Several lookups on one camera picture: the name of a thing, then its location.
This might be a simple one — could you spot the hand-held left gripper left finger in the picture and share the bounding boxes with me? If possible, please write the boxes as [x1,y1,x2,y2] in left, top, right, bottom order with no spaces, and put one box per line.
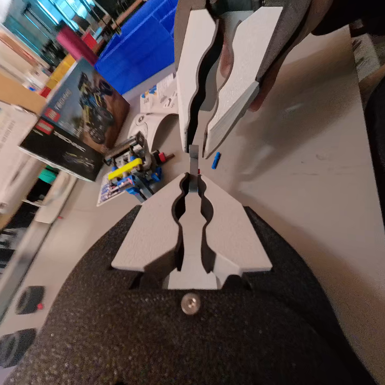
[111,173,190,273]

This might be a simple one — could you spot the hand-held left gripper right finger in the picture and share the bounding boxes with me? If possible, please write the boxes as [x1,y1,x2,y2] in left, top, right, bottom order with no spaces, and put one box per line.
[198,174,273,288]

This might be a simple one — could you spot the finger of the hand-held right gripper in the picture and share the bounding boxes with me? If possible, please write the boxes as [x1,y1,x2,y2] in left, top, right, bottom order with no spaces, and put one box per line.
[203,6,284,160]
[175,8,225,153]

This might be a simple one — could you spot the grey bent lego beam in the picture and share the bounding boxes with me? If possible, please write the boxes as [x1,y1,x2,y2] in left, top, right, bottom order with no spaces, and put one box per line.
[188,144,200,194]

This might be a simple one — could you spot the person's right forearm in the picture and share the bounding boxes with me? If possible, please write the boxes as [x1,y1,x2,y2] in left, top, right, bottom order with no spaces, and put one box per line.
[331,0,385,37]

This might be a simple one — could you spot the lego sticker sheet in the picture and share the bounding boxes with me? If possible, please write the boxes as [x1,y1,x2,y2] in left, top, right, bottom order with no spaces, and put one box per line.
[96,174,134,207]

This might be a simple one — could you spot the partly built lego model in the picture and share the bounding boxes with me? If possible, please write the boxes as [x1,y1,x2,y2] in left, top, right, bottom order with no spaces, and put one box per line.
[104,131,175,203]

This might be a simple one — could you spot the lego instruction booklet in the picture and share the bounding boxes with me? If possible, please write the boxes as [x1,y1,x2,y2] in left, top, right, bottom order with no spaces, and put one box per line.
[129,73,180,152]

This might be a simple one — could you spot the lego set box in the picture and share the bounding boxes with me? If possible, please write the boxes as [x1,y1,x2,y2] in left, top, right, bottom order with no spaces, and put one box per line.
[19,57,131,183]

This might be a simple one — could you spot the person's right hand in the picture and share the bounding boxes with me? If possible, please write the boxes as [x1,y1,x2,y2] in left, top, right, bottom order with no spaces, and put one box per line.
[248,0,331,112]

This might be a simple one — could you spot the large blue plastic bin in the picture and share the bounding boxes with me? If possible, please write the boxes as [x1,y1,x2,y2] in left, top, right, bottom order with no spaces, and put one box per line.
[95,0,178,96]

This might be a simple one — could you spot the white poster stand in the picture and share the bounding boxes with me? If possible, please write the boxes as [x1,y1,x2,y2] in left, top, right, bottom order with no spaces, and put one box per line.
[34,171,78,224]

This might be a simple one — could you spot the maroon cylinder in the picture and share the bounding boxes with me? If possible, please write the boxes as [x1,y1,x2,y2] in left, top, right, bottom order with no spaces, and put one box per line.
[56,25,99,63]

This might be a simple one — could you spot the row of yellow plastic bins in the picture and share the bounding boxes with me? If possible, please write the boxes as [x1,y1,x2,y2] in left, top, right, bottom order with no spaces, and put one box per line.
[48,54,77,88]

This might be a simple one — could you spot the person's black clothing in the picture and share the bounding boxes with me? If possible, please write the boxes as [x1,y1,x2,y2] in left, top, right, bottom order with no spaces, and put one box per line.
[365,84,385,217]

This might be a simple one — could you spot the printed instruction poster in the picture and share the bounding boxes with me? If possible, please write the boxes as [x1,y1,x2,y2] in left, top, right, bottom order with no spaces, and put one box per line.
[0,101,39,212]

